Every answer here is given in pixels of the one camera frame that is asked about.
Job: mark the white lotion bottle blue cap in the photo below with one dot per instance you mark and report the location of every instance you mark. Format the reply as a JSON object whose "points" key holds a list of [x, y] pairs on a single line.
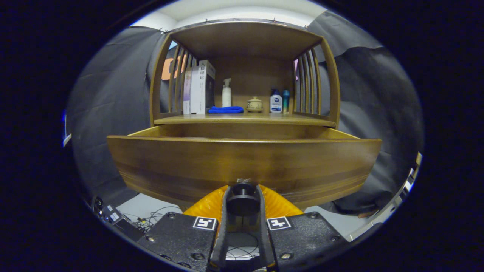
{"points": [[276, 104]]}

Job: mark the beige lidded teacup with saucer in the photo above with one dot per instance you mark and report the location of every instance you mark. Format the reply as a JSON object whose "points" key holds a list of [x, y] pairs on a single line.
{"points": [[255, 104]]}

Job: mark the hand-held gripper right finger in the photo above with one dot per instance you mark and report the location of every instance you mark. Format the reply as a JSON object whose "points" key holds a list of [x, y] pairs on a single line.
{"points": [[302, 238]]}

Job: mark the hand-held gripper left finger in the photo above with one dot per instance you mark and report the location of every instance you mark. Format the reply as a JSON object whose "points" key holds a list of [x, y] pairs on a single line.
{"points": [[181, 238]]}

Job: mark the white book with portrait cover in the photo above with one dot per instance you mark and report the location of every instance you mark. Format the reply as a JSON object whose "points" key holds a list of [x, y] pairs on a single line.
{"points": [[206, 87]]}

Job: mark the slim teal bottle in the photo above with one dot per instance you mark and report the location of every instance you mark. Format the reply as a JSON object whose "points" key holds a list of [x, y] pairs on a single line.
{"points": [[286, 102]]}

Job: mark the blue folded cloth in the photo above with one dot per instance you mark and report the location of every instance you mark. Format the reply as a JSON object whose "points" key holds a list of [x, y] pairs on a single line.
{"points": [[225, 110]]}

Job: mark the black electronic box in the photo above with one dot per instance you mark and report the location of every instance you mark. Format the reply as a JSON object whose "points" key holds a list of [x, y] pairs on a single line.
{"points": [[113, 217]]}

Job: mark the white pump bottle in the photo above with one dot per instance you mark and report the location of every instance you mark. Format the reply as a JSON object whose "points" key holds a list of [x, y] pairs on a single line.
{"points": [[226, 96]]}

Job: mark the thin lilac book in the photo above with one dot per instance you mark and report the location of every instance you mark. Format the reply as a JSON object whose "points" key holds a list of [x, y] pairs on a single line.
{"points": [[186, 92]]}

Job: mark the wooden cabinet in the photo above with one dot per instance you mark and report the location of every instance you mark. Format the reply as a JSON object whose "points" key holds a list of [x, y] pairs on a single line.
{"points": [[249, 37]]}

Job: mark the thin white book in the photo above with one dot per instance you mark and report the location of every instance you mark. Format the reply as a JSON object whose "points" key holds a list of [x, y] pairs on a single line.
{"points": [[194, 90]]}

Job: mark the wooden countertop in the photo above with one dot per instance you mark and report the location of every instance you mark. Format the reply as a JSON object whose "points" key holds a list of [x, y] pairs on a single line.
{"points": [[245, 119]]}

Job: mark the wooden drawer with black knob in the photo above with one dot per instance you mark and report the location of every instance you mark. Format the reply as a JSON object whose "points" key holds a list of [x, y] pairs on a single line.
{"points": [[189, 166]]}

